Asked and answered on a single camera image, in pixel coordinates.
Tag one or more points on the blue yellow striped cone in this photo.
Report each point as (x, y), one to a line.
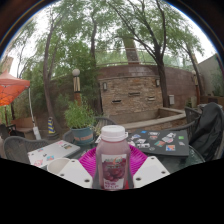
(51, 126)

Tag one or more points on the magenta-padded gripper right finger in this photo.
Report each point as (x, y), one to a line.
(148, 170)

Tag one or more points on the wall lantern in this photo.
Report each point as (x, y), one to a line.
(157, 83)
(105, 86)

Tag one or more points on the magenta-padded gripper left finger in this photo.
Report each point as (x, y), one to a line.
(76, 173)

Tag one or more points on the orange canopy tent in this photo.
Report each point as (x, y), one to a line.
(11, 88)

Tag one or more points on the dark chair holding jacket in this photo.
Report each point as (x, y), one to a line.
(191, 116)

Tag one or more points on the black jacket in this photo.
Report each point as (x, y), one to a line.
(206, 130)

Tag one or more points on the grey wall box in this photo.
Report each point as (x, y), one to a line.
(171, 100)

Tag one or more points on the black laptop with stickers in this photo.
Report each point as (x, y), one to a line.
(163, 143)

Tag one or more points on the group of dark patio chairs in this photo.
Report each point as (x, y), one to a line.
(8, 130)

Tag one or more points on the green plant in teal pot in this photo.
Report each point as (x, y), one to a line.
(82, 135)

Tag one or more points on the grey mesh patio chair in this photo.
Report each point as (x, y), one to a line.
(16, 146)

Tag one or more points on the pink drink bottle white cap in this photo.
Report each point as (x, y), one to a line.
(112, 156)

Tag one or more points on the brown lamp post white globe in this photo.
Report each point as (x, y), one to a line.
(76, 88)

